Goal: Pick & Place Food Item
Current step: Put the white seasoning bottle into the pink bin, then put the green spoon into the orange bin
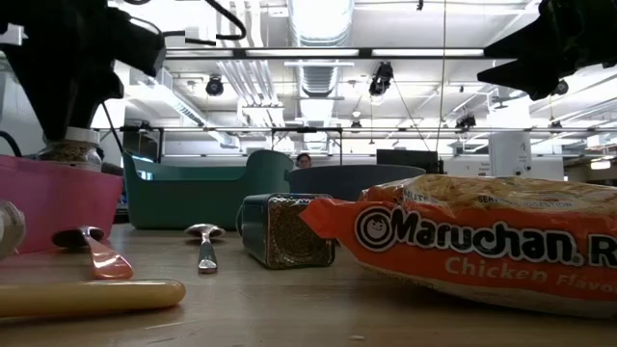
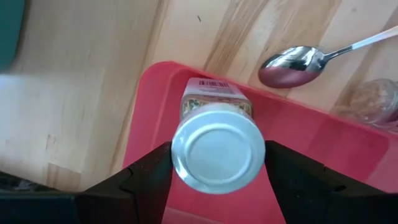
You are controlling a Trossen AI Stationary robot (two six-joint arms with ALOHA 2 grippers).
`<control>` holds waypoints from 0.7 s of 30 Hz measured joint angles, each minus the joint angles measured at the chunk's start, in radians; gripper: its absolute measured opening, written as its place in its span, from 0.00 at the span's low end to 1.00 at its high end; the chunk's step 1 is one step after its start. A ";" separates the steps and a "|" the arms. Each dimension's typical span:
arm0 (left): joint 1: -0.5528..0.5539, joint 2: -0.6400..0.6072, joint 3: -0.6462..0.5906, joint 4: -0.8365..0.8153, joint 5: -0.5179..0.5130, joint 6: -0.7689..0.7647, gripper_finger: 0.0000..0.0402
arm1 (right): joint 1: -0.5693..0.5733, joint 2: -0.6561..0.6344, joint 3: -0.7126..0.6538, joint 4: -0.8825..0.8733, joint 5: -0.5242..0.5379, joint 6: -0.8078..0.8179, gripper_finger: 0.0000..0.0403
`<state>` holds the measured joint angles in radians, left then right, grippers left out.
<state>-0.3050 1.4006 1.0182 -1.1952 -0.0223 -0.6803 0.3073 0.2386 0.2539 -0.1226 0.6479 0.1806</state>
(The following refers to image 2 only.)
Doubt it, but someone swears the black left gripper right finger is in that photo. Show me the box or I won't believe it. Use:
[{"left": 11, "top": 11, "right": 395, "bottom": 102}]
[{"left": 264, "top": 139, "right": 398, "bottom": 224}]

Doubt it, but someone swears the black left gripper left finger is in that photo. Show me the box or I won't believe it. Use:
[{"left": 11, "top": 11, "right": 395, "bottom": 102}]
[{"left": 76, "top": 141, "right": 174, "bottom": 224}]

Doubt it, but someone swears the white-lidded seasoning jar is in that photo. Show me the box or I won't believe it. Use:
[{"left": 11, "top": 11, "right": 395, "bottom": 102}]
[{"left": 170, "top": 77, "right": 267, "bottom": 195}]

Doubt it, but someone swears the coral handled spoon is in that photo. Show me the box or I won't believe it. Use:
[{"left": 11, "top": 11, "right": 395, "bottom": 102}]
[{"left": 257, "top": 24, "right": 398, "bottom": 90}]

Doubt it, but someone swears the pink plastic bin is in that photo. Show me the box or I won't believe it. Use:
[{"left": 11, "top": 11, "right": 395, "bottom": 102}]
[{"left": 122, "top": 60, "right": 398, "bottom": 224}]

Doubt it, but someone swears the small clear glass jar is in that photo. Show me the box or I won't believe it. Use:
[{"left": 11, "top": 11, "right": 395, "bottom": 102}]
[{"left": 330, "top": 78, "right": 398, "bottom": 135}]

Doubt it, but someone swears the teal plastic bin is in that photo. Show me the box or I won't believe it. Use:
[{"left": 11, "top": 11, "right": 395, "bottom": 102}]
[{"left": 0, "top": 0, "right": 27, "bottom": 72}]

